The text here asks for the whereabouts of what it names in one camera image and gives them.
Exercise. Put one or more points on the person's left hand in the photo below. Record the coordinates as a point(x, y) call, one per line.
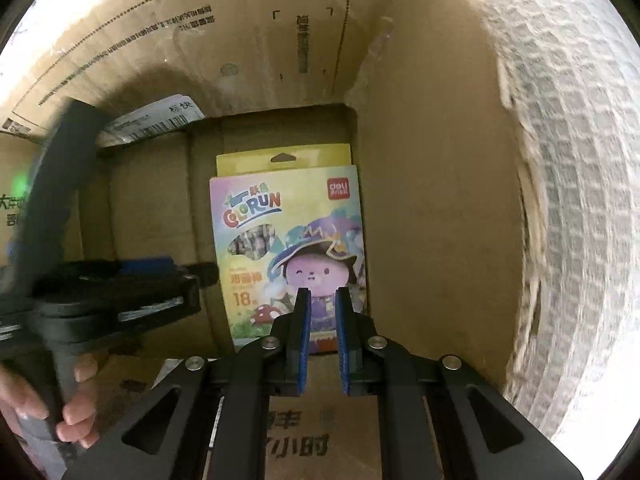
point(80, 410)

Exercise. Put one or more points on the white shipping label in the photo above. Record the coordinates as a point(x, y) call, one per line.
point(150, 120)

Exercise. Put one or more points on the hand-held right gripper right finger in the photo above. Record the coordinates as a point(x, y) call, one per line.
point(344, 345)

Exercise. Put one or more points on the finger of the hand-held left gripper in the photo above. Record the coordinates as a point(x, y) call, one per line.
point(125, 310)
point(150, 272)

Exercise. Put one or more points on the colourful crayon box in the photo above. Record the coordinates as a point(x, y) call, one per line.
point(260, 240)

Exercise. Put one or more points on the brown cardboard box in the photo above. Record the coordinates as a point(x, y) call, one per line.
point(425, 160)

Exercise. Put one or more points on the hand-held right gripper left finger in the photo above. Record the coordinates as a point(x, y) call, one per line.
point(301, 340)

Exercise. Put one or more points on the printed waffle blanket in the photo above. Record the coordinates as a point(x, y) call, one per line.
point(575, 160)

